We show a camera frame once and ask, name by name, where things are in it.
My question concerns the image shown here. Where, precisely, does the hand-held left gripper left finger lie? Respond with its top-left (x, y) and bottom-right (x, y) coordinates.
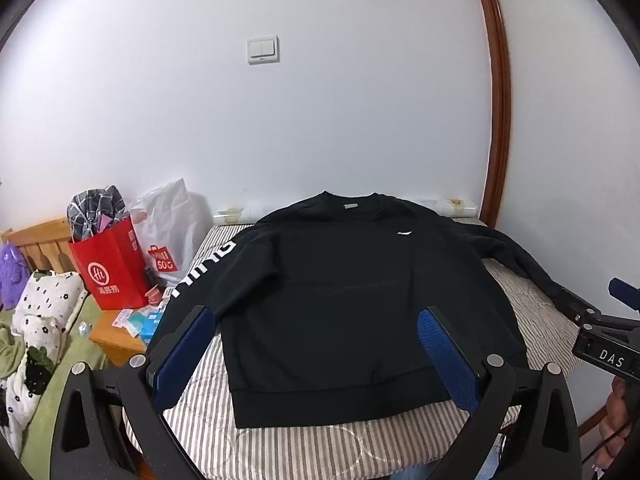
top-left (50, 305), bottom-right (218, 480)

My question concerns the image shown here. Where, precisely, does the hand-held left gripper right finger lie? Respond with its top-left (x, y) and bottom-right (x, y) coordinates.
top-left (416, 305), bottom-right (585, 480)

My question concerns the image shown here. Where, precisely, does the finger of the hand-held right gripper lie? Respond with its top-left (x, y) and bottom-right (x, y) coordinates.
top-left (608, 277), bottom-right (640, 313)
top-left (565, 295), bottom-right (608, 329)

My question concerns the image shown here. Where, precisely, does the black sweatshirt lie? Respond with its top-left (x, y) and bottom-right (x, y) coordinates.
top-left (162, 191), bottom-right (598, 429)

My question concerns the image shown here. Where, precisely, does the person's right hand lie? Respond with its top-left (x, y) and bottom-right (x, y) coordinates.
top-left (600, 380), bottom-right (640, 459)

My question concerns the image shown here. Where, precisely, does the blue and white box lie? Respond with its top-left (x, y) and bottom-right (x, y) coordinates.
top-left (137, 310), bottom-right (167, 343)

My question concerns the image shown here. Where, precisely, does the wooden nightstand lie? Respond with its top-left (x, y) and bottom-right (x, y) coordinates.
top-left (90, 305), bottom-right (151, 368)

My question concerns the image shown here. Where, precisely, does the red paper bag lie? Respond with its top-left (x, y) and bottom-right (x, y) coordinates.
top-left (68, 215), bottom-right (151, 311)

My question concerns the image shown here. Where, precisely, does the white plastic bag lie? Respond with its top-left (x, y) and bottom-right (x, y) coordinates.
top-left (131, 178), bottom-right (213, 286)

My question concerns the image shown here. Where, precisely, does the striped mattress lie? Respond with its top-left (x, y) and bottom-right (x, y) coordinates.
top-left (122, 217), bottom-right (583, 480)

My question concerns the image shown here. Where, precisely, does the green bed sheet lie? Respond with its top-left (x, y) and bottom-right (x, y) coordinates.
top-left (0, 300), bottom-right (108, 461)

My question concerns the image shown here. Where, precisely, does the white floral blanket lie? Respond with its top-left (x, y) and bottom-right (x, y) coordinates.
top-left (0, 271), bottom-right (88, 456)

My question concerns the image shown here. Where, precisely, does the plaid cloth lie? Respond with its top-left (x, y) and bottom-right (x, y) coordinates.
top-left (67, 186), bottom-right (132, 243)

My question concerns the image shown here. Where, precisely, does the wooden headboard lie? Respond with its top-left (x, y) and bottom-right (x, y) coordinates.
top-left (0, 217), bottom-right (76, 273)

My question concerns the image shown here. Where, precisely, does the purple plush cloth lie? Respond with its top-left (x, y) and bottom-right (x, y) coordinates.
top-left (0, 242), bottom-right (32, 311)

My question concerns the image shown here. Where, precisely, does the black cable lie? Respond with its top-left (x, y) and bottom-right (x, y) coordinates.
top-left (582, 427), bottom-right (632, 467)

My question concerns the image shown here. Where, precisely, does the brown wooden door frame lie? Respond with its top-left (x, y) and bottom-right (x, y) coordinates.
top-left (470, 0), bottom-right (512, 241)

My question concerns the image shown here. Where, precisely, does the white light switch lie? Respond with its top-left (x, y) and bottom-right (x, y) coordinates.
top-left (247, 36), bottom-right (280, 64)

